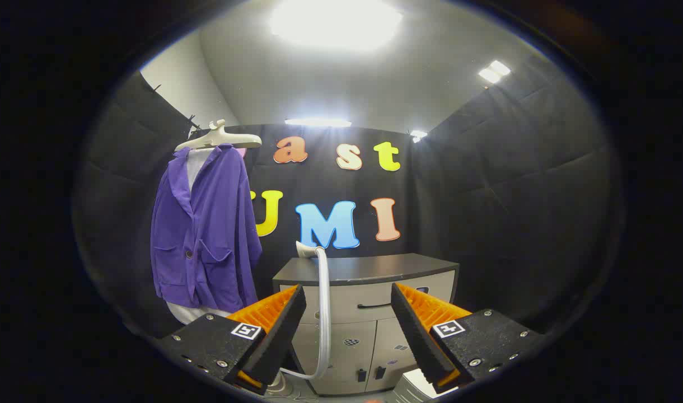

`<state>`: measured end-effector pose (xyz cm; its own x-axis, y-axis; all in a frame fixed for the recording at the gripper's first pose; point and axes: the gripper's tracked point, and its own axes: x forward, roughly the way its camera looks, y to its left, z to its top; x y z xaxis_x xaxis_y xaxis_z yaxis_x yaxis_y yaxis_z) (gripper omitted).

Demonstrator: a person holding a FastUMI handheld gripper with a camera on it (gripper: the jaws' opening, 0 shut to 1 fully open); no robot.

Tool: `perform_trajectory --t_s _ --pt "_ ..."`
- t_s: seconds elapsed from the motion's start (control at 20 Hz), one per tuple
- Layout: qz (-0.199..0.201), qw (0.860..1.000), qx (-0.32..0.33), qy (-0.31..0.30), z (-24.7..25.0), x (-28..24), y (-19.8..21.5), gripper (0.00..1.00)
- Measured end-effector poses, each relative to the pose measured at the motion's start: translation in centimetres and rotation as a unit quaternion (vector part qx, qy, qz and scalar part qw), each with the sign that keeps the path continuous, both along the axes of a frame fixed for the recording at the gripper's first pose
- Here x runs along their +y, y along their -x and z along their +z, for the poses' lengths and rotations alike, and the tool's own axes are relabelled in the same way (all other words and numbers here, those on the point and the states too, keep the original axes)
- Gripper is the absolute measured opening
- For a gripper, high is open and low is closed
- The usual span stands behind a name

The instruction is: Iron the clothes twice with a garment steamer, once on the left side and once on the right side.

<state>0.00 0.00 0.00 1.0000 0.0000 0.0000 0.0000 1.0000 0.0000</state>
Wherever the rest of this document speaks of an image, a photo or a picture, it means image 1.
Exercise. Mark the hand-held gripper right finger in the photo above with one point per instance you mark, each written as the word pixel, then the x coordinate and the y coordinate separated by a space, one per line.
pixel 414 330

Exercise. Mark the white shirt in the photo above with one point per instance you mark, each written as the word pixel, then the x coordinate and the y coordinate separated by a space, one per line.
pixel 195 165

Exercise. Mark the grey cabinet with dark top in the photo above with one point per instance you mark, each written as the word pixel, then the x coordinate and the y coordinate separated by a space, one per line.
pixel 364 268

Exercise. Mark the purple jacket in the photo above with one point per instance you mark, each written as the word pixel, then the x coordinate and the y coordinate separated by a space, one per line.
pixel 207 224

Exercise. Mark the white flat panel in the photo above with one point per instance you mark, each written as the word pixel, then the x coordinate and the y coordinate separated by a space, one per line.
pixel 414 386

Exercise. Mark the long ceiling light strip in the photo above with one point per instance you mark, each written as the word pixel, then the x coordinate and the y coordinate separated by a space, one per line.
pixel 318 122

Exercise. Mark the large ceiling light panel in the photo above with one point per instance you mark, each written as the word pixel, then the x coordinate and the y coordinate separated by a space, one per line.
pixel 336 22

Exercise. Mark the white clothes hanger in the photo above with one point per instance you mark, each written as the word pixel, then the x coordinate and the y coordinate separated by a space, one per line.
pixel 221 138

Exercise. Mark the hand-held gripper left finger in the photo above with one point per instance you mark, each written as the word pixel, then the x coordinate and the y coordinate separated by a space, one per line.
pixel 282 327

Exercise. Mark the small ceiling light panel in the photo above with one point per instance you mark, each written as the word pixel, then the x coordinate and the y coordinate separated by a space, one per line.
pixel 418 135
pixel 494 71

